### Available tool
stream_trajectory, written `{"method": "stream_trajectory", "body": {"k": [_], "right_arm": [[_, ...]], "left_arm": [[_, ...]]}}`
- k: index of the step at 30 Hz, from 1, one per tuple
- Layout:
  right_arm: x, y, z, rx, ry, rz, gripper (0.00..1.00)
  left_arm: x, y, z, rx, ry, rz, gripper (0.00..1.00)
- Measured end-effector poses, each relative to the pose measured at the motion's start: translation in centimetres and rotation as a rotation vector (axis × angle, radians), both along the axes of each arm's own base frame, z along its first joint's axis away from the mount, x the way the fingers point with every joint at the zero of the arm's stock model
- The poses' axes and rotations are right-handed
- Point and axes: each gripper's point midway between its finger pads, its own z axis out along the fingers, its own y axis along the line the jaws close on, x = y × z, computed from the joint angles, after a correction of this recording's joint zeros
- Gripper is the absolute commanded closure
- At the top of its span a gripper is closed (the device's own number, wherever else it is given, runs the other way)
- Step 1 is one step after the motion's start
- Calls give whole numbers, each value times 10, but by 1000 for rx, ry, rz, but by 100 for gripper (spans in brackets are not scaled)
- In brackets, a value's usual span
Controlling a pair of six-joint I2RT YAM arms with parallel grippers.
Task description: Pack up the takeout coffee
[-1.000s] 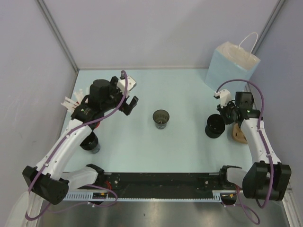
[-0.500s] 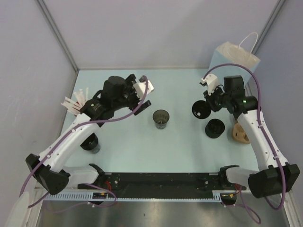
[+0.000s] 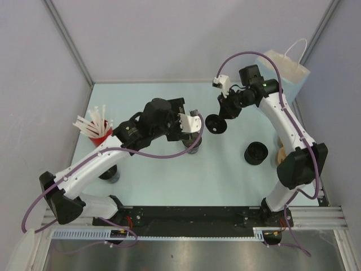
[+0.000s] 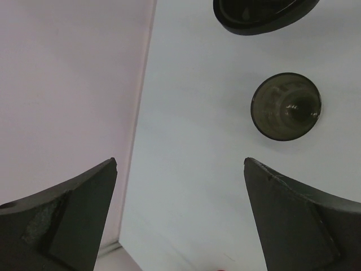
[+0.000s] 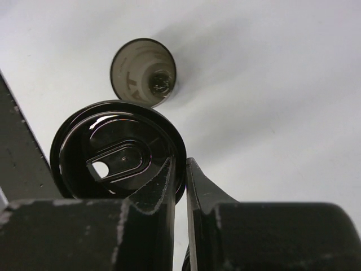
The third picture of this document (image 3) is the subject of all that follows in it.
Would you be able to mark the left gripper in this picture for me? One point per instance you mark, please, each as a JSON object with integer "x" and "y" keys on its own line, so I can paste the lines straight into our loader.
{"x": 177, "y": 107}

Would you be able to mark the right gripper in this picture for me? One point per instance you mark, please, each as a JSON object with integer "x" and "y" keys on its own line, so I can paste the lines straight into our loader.
{"x": 227, "y": 112}

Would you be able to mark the black cup lid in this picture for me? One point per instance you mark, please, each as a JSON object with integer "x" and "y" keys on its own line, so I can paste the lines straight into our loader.
{"x": 215, "y": 124}

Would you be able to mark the light blue paper bag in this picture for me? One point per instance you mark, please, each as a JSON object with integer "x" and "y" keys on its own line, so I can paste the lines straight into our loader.
{"x": 293, "y": 74}

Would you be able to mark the single black coffee cup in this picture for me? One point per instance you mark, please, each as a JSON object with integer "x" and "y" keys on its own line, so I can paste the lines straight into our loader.
{"x": 193, "y": 143}

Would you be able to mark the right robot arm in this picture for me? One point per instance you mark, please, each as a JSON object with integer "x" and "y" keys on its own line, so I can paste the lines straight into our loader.
{"x": 304, "y": 157}

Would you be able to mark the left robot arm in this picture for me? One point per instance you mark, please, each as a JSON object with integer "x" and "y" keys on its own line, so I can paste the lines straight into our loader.
{"x": 64, "y": 190}

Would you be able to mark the brown cardboard cup carrier stack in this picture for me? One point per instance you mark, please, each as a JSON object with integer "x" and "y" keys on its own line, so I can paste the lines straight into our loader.
{"x": 281, "y": 155}

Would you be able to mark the red straw cup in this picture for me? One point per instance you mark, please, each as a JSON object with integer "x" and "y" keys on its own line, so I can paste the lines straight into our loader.
{"x": 99, "y": 139}

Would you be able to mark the black cup left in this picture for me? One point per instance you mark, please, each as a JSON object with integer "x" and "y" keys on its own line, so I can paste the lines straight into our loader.
{"x": 112, "y": 175}

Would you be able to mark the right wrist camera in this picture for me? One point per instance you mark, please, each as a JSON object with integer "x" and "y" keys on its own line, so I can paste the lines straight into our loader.
{"x": 222, "y": 82}

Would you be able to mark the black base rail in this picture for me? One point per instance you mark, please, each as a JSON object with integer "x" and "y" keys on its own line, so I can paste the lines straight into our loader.
{"x": 199, "y": 221}

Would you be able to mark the white cable duct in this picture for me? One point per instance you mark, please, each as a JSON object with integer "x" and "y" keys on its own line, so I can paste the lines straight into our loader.
{"x": 255, "y": 234}

